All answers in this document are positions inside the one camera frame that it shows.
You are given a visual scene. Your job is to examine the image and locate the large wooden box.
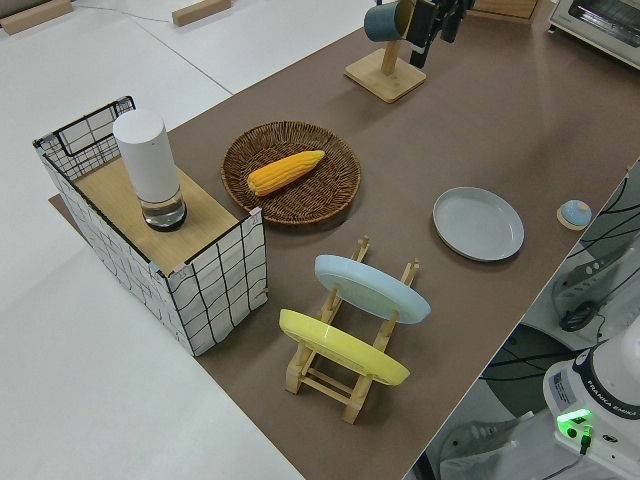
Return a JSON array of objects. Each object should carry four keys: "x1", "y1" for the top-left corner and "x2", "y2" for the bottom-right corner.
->
[{"x1": 469, "y1": 0, "x2": 544, "y2": 21}]

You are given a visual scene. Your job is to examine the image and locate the wooden lid board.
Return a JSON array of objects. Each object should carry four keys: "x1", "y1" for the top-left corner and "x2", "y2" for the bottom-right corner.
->
[{"x1": 73, "y1": 158, "x2": 239, "y2": 266}]

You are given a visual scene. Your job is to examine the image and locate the black plug with cable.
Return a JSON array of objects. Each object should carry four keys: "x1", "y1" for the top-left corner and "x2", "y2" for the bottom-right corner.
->
[{"x1": 574, "y1": 423, "x2": 597, "y2": 457}]

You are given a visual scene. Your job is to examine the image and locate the black wire basket grid lined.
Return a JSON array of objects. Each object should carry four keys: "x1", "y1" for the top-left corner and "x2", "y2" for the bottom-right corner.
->
[{"x1": 32, "y1": 94, "x2": 269, "y2": 357}]

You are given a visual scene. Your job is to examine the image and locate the wooden mug tree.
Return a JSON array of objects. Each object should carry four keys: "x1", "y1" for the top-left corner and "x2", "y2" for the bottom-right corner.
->
[{"x1": 343, "y1": 0, "x2": 428, "y2": 105}]

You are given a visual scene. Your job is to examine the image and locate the light blue plate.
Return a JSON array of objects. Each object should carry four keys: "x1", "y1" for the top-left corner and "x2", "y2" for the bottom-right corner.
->
[{"x1": 314, "y1": 254, "x2": 432, "y2": 325}]

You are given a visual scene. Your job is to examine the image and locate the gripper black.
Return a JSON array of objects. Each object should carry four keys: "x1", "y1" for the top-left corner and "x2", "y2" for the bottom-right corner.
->
[{"x1": 407, "y1": 0, "x2": 475, "y2": 67}]

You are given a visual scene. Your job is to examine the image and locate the yellow plate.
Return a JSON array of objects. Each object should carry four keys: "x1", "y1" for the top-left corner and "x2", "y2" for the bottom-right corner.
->
[{"x1": 278, "y1": 308, "x2": 412, "y2": 387}]

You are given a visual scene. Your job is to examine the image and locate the wooden block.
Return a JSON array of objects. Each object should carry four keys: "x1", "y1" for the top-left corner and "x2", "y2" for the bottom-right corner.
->
[
  {"x1": 0, "y1": 0, "x2": 74, "y2": 36},
  {"x1": 172, "y1": 0, "x2": 239, "y2": 27}
]

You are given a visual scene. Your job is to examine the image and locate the yellow corn cob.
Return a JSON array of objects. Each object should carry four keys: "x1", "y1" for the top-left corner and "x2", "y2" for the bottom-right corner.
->
[{"x1": 247, "y1": 149, "x2": 326, "y2": 197}]

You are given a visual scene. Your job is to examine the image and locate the blue dome desk bell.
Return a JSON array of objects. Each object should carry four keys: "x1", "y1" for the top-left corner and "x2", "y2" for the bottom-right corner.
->
[{"x1": 556, "y1": 199, "x2": 593, "y2": 231}]

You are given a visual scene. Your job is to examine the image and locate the brown table cover sheet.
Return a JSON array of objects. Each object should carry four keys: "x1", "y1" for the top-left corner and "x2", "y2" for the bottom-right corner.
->
[{"x1": 47, "y1": 0, "x2": 640, "y2": 480}]

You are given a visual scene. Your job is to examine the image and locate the wooden plate rack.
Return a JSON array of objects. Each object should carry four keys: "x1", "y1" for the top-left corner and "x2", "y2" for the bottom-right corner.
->
[{"x1": 284, "y1": 234, "x2": 421, "y2": 425}]

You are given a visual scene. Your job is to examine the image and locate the white toaster oven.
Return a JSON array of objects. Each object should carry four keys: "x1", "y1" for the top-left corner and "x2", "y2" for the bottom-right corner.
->
[{"x1": 547, "y1": 0, "x2": 640, "y2": 76}]

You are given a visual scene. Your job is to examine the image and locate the white cylinder with glass base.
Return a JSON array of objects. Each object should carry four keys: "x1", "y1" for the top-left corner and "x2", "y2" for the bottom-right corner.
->
[{"x1": 112, "y1": 109, "x2": 189, "y2": 234}]

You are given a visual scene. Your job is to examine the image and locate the gray round plate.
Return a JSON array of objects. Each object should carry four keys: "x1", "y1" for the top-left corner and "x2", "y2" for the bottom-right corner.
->
[{"x1": 432, "y1": 186, "x2": 525, "y2": 262}]

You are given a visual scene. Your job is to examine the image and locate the brown wicker basket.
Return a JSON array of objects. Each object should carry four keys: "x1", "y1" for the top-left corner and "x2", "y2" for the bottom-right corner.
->
[{"x1": 220, "y1": 119, "x2": 362, "y2": 225}]

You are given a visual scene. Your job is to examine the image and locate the dark blue mug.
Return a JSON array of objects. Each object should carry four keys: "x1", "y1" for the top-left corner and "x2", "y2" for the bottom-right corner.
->
[{"x1": 363, "y1": 3, "x2": 401, "y2": 44}]

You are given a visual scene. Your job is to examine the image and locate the gray stand leg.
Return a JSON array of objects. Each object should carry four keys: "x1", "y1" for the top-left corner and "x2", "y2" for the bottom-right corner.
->
[
  {"x1": 552, "y1": 244, "x2": 626, "y2": 301},
  {"x1": 429, "y1": 417, "x2": 521, "y2": 469}
]

